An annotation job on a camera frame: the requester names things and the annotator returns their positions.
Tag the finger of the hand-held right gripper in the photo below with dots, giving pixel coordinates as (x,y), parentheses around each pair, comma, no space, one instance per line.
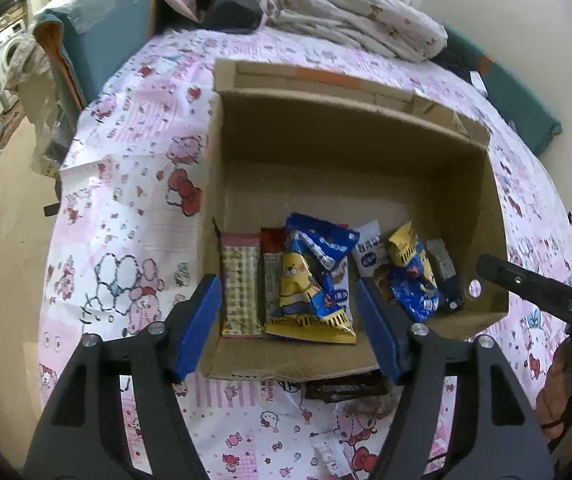
(516,280)

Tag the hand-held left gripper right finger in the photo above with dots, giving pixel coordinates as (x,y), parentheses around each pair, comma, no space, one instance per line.
(381,335)

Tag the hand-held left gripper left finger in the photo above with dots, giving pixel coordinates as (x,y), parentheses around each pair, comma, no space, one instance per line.
(195,330)

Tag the beige wafer packet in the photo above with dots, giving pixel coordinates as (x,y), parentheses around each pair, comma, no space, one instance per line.
(240,285)

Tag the small yellow blue snack packet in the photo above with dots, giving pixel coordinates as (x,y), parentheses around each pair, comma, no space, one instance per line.
(413,280)

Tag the dark brown snack packet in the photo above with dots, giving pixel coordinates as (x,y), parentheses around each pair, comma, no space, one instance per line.
(346,389)

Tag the grey snack packet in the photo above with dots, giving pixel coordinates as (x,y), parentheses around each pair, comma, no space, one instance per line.
(446,272)

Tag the white red rice cake packet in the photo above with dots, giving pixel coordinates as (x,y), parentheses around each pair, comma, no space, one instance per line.
(370,255)

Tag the large yellow blue snack packet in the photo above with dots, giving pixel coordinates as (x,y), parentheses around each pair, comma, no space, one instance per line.
(306,285)

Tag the red snack packet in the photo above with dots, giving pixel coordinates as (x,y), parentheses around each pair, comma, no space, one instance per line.
(272,270)

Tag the white slim snack packet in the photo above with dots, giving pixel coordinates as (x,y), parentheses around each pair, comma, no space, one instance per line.
(331,455)

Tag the brown cardboard box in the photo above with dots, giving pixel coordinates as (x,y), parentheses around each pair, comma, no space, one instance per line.
(346,170)

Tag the person's right hand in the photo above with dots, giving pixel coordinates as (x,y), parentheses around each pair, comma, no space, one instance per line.
(556,390)

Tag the pink cartoon printed bedsheet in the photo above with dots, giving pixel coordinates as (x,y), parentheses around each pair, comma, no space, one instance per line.
(130,210)

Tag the teal padded bed panel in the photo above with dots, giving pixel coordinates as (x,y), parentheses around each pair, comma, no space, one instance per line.
(511,105)
(110,35)

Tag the small white box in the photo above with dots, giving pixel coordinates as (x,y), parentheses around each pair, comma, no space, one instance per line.
(478,84)

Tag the dark clothing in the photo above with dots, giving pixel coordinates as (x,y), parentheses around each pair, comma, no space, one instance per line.
(458,65)

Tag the rumpled floral quilt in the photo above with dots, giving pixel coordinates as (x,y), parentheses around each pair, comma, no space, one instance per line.
(346,10)

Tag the black bag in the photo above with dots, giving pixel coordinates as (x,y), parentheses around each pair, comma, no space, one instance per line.
(231,10)

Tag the white washing machine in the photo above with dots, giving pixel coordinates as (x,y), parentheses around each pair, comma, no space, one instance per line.
(8,47)

